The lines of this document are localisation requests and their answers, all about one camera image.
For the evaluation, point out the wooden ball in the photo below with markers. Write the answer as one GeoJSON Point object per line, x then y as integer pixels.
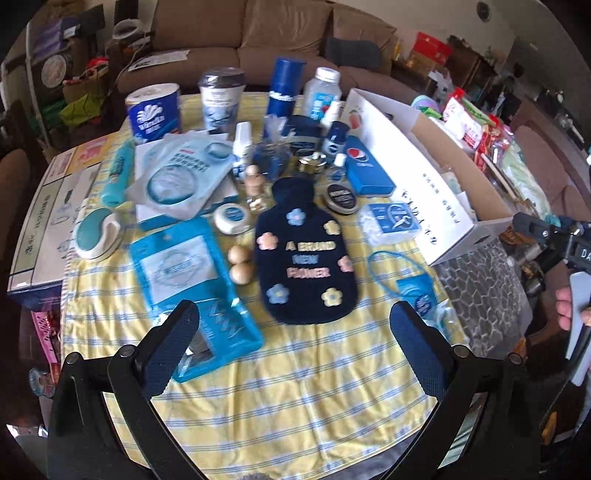
{"type": "Point", "coordinates": [241, 273]}
{"type": "Point", "coordinates": [239, 254]}

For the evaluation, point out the white cardboard storage box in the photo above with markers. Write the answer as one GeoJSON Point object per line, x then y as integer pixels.
{"type": "Point", "coordinates": [457, 207]}

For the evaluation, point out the Vinda tissue pack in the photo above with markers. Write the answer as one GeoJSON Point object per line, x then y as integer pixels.
{"type": "Point", "coordinates": [153, 111]}

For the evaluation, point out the Nivea roll-on bottle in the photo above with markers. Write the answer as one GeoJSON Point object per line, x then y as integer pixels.
{"type": "Point", "coordinates": [335, 140]}

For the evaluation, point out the teal shoelace package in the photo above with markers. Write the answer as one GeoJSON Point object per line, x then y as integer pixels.
{"type": "Point", "coordinates": [184, 262]}

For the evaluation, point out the teal white round device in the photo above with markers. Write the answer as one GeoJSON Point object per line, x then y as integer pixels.
{"type": "Point", "coordinates": [98, 235]}

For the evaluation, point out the right hand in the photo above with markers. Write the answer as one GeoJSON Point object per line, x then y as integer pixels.
{"type": "Point", "coordinates": [564, 307]}

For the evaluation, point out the large printed cardboard box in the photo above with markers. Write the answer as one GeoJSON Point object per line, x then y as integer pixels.
{"type": "Point", "coordinates": [37, 270]}

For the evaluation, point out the floss picks clear box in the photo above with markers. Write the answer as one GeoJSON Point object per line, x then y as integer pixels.
{"type": "Point", "coordinates": [388, 223]}

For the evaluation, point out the blue Pepsi box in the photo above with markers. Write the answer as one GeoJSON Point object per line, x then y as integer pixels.
{"type": "Point", "coordinates": [364, 172]}

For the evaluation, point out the white spray bottle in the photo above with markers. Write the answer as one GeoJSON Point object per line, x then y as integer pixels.
{"type": "Point", "coordinates": [242, 149]}

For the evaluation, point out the face mask sachet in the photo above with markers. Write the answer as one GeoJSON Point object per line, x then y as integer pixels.
{"type": "Point", "coordinates": [184, 173]}

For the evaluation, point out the blue pouch with cord loop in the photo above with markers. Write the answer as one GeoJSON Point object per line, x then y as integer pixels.
{"type": "Point", "coordinates": [417, 289]}

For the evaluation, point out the clear plastic water bottle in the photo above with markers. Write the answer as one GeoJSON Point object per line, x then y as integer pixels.
{"type": "Point", "coordinates": [320, 91]}

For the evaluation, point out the blue Gillette shaving can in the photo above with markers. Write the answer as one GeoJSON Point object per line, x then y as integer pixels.
{"type": "Point", "coordinates": [285, 86]}

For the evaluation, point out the Nivea round tin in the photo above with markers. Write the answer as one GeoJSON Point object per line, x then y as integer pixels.
{"type": "Point", "coordinates": [340, 199]}

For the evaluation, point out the teal tube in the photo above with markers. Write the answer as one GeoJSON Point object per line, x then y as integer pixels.
{"type": "Point", "coordinates": [113, 192]}

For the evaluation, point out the wooden ball lower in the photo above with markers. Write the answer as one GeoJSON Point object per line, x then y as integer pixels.
{"type": "Point", "coordinates": [241, 273]}

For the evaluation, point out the yellow checked tablecloth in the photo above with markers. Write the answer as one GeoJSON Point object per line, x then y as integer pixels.
{"type": "Point", "coordinates": [333, 399]}

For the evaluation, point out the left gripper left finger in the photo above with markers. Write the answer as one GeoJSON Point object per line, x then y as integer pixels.
{"type": "Point", "coordinates": [160, 351]}

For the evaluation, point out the perfume bottle wooden cap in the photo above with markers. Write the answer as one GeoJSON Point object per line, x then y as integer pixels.
{"type": "Point", "coordinates": [257, 198]}

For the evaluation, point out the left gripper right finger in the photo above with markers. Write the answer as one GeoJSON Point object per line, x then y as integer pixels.
{"type": "Point", "coordinates": [425, 348]}

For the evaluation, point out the navy flower hot water bottle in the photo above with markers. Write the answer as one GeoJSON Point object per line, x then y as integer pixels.
{"type": "Point", "coordinates": [305, 274]}

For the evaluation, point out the wooden ball upper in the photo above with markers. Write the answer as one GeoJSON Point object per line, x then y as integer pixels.
{"type": "Point", "coordinates": [239, 254]}

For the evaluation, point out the round white floss container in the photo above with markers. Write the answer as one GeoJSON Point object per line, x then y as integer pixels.
{"type": "Point", "coordinates": [232, 219]}

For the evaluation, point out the paper coffee cup with lid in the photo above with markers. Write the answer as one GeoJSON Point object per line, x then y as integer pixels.
{"type": "Point", "coordinates": [220, 90]}

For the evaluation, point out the pink snack basket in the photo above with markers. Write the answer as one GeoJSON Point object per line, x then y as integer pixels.
{"type": "Point", "coordinates": [47, 328]}

